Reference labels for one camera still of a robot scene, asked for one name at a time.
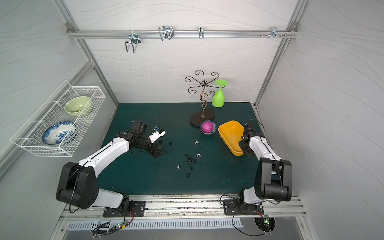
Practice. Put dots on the aluminium top rail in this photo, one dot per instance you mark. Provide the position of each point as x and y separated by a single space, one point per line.
179 34

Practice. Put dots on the metal double hook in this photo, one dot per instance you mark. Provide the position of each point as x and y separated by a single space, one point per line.
132 42
166 33

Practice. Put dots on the white vent grille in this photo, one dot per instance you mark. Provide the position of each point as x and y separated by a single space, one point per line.
158 224

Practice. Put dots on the green plastic goblet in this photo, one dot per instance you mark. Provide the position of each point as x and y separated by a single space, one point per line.
219 97

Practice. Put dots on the metal hook right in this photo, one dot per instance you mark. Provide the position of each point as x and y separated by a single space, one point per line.
273 34

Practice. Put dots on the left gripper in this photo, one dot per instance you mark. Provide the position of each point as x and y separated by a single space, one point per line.
155 148

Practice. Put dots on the white wire basket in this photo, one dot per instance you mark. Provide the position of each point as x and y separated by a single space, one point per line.
29 136

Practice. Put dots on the magenta ball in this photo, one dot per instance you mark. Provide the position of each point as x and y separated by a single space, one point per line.
207 127

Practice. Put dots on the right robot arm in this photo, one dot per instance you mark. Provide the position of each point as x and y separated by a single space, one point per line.
273 180

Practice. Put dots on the small metal hook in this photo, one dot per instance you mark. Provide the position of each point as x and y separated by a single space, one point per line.
201 32

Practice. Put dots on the small blue patterned bowl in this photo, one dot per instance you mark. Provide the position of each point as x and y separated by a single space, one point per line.
215 128

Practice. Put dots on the yellow plastic storage box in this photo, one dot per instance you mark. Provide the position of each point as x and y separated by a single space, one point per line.
231 133

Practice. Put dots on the metal double hook middle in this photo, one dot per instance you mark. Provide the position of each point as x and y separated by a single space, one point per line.
166 33

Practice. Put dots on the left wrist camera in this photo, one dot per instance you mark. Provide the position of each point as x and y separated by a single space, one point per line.
156 134

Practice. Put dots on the metal double hook left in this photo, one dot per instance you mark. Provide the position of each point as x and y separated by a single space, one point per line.
132 42

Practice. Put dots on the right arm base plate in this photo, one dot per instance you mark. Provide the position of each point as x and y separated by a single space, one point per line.
232 207

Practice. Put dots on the green ceramic bowl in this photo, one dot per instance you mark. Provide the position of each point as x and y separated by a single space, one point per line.
79 106

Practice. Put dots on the brown metal cup stand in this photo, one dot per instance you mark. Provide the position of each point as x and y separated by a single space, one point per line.
205 113

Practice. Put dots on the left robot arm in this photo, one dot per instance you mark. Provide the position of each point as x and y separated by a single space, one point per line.
78 186

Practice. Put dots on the blue white patterned plate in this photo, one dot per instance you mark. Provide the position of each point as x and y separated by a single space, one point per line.
60 133

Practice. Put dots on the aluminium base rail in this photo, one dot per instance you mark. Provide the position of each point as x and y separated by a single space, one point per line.
207 206

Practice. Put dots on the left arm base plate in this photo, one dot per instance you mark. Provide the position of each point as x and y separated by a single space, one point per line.
138 208

